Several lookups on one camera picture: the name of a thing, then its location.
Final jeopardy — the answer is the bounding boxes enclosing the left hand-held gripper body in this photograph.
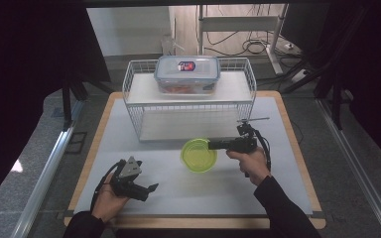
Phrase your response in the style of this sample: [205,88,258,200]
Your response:
[109,156,151,202]

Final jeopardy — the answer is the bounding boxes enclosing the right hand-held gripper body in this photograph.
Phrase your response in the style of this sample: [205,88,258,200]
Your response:
[226,116,271,155]

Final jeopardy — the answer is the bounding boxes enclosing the green plastic bowl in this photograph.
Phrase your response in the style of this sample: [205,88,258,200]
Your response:
[180,138,218,174]

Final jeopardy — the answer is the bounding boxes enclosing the white wire rack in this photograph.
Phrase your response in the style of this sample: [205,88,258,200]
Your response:
[122,58,258,143]

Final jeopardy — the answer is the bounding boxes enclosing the clear food container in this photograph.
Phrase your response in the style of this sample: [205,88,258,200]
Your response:
[153,55,221,96]

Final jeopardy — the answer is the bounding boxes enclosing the person's right hand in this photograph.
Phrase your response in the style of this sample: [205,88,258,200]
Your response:
[225,147,272,187]

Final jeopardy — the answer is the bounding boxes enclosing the person's left hand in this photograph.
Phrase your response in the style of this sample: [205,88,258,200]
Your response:
[91,180,131,224]

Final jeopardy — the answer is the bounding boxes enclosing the white table mat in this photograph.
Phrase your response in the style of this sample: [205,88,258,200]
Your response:
[73,96,314,216]

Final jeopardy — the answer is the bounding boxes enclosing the white power strip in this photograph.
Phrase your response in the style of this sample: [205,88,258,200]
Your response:
[290,67,313,84]

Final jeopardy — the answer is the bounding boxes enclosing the black metal stand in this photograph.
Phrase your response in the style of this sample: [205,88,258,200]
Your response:
[61,69,114,131]

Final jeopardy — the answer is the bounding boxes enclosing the black curtain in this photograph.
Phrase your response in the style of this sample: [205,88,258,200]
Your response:
[0,0,111,212]
[280,0,381,165]

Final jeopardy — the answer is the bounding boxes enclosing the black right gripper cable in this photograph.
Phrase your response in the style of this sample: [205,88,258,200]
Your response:
[252,128,273,174]

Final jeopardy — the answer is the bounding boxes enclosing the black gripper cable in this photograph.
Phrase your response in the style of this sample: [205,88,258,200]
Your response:
[90,159,127,212]
[252,128,273,174]

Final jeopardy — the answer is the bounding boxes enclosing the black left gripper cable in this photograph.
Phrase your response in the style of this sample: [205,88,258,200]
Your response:
[90,159,127,212]

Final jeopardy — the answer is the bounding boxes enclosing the aluminium rail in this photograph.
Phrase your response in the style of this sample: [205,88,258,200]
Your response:
[10,99,84,238]
[315,98,381,238]

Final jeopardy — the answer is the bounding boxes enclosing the black floor cables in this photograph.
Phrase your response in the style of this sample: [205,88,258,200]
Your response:
[204,31,281,58]

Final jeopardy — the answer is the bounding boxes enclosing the white metal desk frame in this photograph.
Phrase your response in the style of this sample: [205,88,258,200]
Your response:
[196,3,291,75]

